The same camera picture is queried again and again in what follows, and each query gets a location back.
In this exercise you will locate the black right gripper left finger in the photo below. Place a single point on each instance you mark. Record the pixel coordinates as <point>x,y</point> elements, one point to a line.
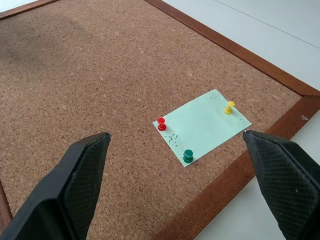
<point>62,190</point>

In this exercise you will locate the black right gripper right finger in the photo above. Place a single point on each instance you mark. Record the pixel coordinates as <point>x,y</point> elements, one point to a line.
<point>282,175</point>

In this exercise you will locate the yellow push pin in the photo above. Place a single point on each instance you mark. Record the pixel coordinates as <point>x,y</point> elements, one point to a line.
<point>229,107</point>

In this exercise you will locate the light green paper note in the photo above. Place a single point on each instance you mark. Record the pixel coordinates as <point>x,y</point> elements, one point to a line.
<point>205,122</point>

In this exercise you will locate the green push pin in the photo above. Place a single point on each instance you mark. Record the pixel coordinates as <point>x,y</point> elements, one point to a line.
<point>188,156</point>

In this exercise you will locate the wood-framed cork board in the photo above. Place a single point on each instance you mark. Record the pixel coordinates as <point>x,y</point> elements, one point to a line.
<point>105,87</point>

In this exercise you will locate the red push pin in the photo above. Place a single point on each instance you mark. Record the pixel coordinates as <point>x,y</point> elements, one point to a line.
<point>161,124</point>

